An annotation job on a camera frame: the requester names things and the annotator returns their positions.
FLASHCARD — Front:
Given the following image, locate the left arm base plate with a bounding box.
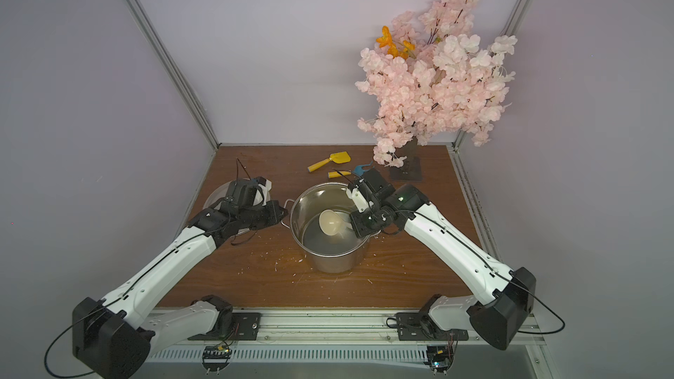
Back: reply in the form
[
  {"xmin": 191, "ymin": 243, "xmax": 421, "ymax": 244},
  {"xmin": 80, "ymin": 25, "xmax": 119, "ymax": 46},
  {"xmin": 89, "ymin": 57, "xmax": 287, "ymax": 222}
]
[{"xmin": 189, "ymin": 312, "xmax": 262, "ymax": 341}]

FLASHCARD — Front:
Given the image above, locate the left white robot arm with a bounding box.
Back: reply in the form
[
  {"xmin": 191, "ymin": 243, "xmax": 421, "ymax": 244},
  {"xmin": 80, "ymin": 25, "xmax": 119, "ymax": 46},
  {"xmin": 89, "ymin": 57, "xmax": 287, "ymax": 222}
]
[{"xmin": 72, "ymin": 200, "xmax": 287, "ymax": 378}]

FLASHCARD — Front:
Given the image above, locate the circuit board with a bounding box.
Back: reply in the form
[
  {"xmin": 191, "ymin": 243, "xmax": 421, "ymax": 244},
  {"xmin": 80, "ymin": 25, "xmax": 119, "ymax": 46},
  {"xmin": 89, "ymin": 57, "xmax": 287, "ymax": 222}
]
[
  {"xmin": 426, "ymin": 346, "xmax": 456, "ymax": 375},
  {"xmin": 201, "ymin": 344, "xmax": 233, "ymax": 375}
]

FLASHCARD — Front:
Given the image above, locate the stainless steel pot lid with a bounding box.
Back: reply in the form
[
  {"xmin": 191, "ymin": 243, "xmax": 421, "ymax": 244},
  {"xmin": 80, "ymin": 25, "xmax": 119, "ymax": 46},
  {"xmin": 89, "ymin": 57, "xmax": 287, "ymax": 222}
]
[{"xmin": 203, "ymin": 181, "xmax": 256, "ymax": 214}]

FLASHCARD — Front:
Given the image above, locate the beige plastic ladle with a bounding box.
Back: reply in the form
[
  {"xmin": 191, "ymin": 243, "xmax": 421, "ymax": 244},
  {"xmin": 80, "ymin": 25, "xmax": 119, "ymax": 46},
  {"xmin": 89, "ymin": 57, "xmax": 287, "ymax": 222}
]
[{"xmin": 319, "ymin": 210, "xmax": 354, "ymax": 236}]

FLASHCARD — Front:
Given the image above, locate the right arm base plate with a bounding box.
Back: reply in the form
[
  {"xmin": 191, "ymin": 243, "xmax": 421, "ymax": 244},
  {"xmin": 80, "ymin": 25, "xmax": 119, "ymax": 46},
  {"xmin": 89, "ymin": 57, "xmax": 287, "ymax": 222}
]
[{"xmin": 386, "ymin": 312, "xmax": 469, "ymax": 342}]

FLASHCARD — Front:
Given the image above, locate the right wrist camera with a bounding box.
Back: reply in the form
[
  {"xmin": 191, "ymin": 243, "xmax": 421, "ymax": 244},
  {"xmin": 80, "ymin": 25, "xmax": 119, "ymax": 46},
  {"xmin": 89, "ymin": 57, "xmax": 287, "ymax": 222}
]
[{"xmin": 347, "ymin": 168, "xmax": 396, "ymax": 212}]

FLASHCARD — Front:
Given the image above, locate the yellow toy shovel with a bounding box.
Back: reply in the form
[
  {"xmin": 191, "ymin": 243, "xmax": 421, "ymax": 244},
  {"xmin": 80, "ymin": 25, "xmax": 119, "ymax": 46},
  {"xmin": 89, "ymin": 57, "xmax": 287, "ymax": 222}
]
[{"xmin": 307, "ymin": 152, "xmax": 351, "ymax": 173}]

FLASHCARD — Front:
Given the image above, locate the blue yellow toy rake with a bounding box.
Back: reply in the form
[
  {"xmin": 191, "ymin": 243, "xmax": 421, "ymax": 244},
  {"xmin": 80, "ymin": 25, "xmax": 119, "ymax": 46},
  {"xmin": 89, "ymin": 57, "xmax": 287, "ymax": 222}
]
[{"xmin": 328, "ymin": 163, "xmax": 372, "ymax": 179}]

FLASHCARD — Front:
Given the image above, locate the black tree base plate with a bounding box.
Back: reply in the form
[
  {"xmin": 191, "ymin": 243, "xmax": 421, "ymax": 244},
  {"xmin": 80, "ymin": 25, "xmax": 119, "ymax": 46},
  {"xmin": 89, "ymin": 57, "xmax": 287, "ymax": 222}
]
[{"xmin": 389, "ymin": 157, "xmax": 423, "ymax": 182}]

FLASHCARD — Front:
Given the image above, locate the right circuit board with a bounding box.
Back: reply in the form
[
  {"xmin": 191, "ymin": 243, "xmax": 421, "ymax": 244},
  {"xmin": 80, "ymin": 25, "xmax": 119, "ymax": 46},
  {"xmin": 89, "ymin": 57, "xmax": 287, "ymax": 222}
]
[{"xmin": 426, "ymin": 346, "xmax": 456, "ymax": 375}]

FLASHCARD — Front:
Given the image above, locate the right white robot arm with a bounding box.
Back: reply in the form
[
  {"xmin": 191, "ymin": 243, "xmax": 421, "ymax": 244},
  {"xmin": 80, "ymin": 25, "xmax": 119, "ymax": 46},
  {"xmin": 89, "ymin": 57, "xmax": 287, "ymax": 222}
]
[{"xmin": 347, "ymin": 181, "xmax": 536, "ymax": 350}]

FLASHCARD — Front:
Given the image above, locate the pink artificial blossom tree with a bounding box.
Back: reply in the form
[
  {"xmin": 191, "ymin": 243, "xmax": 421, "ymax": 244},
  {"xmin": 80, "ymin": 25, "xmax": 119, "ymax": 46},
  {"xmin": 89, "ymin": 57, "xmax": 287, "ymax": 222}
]
[{"xmin": 356, "ymin": 0, "xmax": 518, "ymax": 168}]

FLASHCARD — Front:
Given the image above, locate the left circuit board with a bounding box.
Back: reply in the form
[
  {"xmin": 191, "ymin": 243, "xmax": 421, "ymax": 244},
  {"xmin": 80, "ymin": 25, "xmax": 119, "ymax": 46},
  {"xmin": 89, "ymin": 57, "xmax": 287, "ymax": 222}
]
[{"xmin": 201, "ymin": 344, "xmax": 233, "ymax": 375}]

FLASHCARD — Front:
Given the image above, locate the aluminium rail frame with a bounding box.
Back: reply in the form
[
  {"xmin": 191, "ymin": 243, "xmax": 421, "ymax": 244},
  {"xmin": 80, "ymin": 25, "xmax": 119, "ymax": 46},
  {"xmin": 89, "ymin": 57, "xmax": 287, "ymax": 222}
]
[{"xmin": 147, "ymin": 309, "xmax": 544, "ymax": 370}]

